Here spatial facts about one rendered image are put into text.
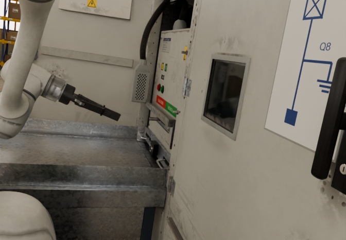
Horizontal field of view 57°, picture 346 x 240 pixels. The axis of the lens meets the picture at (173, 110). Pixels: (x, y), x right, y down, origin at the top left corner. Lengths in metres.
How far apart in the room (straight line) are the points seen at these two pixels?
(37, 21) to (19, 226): 0.58
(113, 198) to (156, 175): 0.16
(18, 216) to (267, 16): 0.50
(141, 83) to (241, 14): 0.87
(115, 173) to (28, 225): 0.59
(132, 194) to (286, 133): 0.67
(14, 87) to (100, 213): 0.47
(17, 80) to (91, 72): 0.71
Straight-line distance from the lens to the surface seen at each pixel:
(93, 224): 1.12
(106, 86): 1.67
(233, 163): 0.63
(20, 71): 1.01
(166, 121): 1.14
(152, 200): 1.09
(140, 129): 1.61
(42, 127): 1.58
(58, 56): 1.72
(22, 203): 0.54
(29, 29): 0.95
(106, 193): 1.05
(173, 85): 1.24
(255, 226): 0.57
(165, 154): 1.22
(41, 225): 0.52
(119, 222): 1.13
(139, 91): 1.47
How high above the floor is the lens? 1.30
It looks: 10 degrees down
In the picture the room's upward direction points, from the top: 9 degrees clockwise
